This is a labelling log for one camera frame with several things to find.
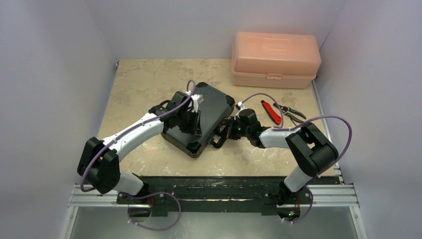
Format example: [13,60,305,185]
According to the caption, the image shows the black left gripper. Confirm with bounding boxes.
[177,108,202,135]

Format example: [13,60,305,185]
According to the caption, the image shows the black poker set case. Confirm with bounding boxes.
[161,82,235,158]

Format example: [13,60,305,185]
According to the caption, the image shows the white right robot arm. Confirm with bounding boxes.
[211,109,339,205]

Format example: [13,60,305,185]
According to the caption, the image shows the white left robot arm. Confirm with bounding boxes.
[77,91,204,204]

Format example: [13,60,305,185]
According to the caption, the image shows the pink plastic toolbox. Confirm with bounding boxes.
[231,32,321,89]

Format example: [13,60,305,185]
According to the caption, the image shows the red handled tool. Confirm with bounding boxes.
[261,100,282,125]

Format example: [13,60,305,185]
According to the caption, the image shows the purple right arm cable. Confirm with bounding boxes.
[239,93,353,225]

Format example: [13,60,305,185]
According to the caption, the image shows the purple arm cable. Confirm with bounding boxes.
[80,80,197,232]
[239,93,353,225]

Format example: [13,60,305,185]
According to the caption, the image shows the black handled pliers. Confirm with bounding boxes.
[273,103,307,125]

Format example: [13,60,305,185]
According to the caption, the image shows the black table edge rail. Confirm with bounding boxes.
[82,175,340,217]

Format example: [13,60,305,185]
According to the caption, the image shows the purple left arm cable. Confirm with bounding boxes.
[80,80,197,232]

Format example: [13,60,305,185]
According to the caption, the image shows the aluminium frame rail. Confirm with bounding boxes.
[67,166,359,209]

